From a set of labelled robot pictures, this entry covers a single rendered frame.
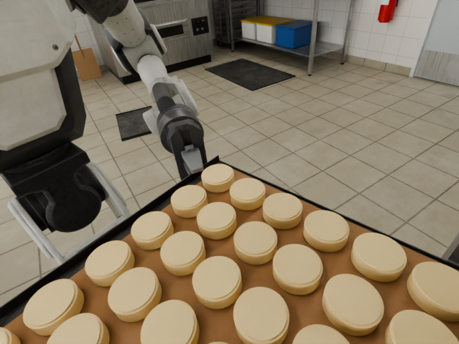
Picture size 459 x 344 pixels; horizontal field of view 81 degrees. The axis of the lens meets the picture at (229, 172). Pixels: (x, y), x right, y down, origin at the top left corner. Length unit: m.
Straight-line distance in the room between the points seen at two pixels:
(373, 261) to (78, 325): 0.29
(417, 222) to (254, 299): 1.61
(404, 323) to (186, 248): 0.21
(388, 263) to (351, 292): 0.05
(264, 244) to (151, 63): 0.58
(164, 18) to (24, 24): 3.80
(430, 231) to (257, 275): 1.56
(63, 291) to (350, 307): 0.28
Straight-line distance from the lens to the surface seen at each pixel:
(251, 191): 0.37
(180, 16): 4.33
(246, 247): 0.31
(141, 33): 0.78
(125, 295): 0.31
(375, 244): 0.33
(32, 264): 1.91
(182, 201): 0.37
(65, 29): 0.51
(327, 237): 0.32
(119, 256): 0.34
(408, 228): 1.78
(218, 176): 0.40
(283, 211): 0.34
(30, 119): 0.51
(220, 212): 0.34
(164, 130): 0.54
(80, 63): 4.80
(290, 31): 4.07
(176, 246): 0.32
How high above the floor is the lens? 1.22
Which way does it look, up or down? 38 degrees down
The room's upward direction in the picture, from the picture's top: 6 degrees counter-clockwise
